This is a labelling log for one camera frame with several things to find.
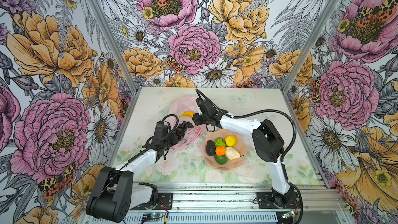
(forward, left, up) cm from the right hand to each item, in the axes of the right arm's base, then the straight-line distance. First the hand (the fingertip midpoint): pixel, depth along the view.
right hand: (196, 121), depth 94 cm
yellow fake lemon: (-13, -19, -1) cm, 23 cm away
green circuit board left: (-45, +20, -8) cm, 50 cm away
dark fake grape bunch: (-4, +10, -3) cm, 11 cm away
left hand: (-10, +13, -4) cm, 17 cm away
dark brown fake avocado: (-17, -7, -1) cm, 18 cm away
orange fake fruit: (-19, -12, +1) cm, 23 cm away
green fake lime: (-13, -13, -2) cm, 18 cm away
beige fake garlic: (-20, -18, -2) cm, 27 cm away
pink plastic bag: (-8, +1, -3) cm, 9 cm away
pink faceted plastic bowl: (-15, -24, -3) cm, 29 cm away
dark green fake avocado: (-23, -12, -2) cm, 26 cm away
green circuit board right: (-46, -42, -9) cm, 63 cm away
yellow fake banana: (+10, +7, -6) cm, 13 cm away
